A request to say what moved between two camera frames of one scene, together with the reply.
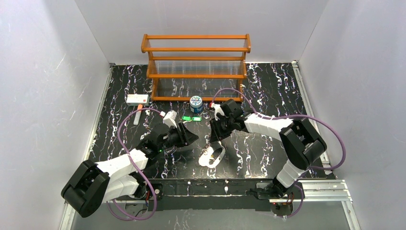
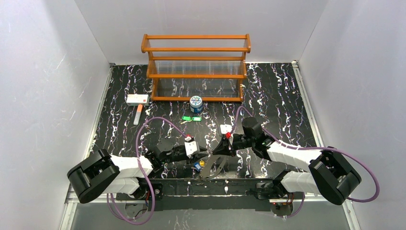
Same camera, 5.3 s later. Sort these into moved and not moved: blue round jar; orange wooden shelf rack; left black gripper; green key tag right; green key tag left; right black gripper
Moved: left black gripper; right black gripper
Not moved: blue round jar; green key tag left; green key tag right; orange wooden shelf rack
